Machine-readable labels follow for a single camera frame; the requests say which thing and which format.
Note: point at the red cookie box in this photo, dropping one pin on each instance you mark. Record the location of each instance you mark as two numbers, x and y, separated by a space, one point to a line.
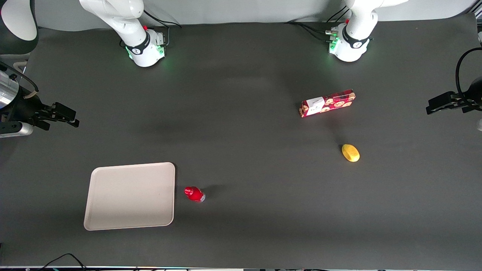
327 104

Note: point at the red coke bottle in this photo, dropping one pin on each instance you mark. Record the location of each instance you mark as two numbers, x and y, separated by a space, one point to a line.
194 194

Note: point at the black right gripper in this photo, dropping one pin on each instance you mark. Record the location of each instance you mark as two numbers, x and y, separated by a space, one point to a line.
27 106

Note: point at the dark grey table mat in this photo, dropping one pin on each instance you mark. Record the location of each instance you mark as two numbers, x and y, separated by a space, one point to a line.
244 150

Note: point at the yellow lemon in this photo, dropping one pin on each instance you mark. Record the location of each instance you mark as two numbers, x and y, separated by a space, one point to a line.
350 153

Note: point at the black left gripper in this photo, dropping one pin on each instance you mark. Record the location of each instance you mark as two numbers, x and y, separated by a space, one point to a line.
471 96

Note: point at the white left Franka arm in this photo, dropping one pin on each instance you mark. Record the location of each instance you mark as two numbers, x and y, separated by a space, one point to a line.
352 39

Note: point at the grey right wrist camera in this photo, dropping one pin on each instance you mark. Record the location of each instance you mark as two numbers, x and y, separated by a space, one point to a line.
15 130

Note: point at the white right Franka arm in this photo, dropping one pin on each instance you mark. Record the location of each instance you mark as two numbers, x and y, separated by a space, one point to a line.
140 48

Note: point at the beige plastic tray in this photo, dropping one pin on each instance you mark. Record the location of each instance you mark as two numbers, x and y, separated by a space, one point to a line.
130 195

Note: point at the white chair frame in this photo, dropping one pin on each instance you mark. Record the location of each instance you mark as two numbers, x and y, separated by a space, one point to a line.
20 67

